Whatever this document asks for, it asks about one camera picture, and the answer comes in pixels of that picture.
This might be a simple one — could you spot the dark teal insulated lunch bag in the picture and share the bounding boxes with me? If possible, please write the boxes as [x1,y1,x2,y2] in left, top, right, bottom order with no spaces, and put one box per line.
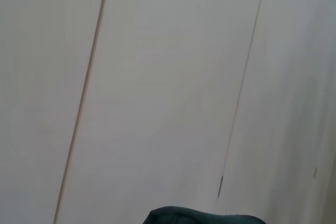
[143,206,266,224]

